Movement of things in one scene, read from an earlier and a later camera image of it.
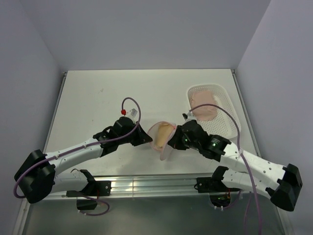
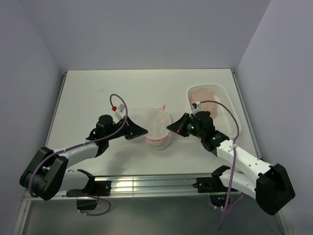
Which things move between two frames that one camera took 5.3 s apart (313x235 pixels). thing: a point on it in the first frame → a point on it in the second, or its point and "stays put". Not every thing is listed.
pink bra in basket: (205, 112) stays put
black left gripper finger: (140, 136) → (132, 130)
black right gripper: (175, 142) → (179, 126)
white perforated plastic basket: (223, 124) stays put
